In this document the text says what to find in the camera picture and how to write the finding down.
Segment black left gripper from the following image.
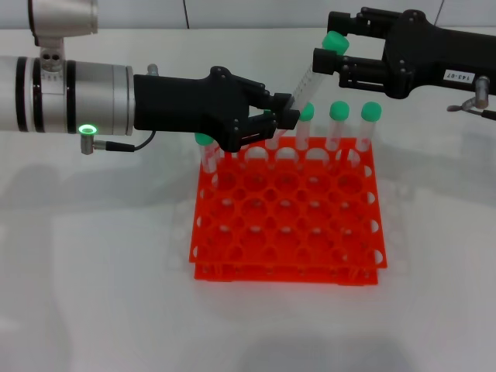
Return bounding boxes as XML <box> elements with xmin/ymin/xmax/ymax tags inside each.
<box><xmin>133</xmin><ymin>66</ymin><xmax>301</xmax><ymax>153</ymax></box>

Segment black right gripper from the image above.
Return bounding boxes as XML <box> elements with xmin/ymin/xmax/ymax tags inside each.
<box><xmin>312</xmin><ymin>7</ymin><xmax>496</xmax><ymax>100</ymax></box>

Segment orange plastic test tube rack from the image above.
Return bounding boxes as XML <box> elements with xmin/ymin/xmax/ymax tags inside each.
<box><xmin>188</xmin><ymin>135</ymin><xmax>389</xmax><ymax>287</ymax></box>

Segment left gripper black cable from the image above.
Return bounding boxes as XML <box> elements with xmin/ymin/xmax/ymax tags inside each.
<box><xmin>79</xmin><ymin>129</ymin><xmax>157</xmax><ymax>156</ymax></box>

